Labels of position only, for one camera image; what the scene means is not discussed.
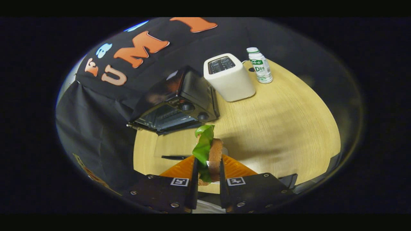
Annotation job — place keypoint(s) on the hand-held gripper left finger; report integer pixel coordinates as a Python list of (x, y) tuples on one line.
[(195, 192)]

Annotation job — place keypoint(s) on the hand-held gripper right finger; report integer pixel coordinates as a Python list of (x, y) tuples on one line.
[(222, 192)]

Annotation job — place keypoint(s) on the lettuce sandwich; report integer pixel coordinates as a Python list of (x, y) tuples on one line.
[(215, 157)]

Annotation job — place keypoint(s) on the black toaster oven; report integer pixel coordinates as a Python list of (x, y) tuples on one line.
[(192, 93)]

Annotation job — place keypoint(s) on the white pop-up toaster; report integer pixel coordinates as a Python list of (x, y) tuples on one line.
[(232, 83)]

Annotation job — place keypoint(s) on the white bottle green label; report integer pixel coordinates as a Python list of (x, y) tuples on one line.
[(261, 69)]

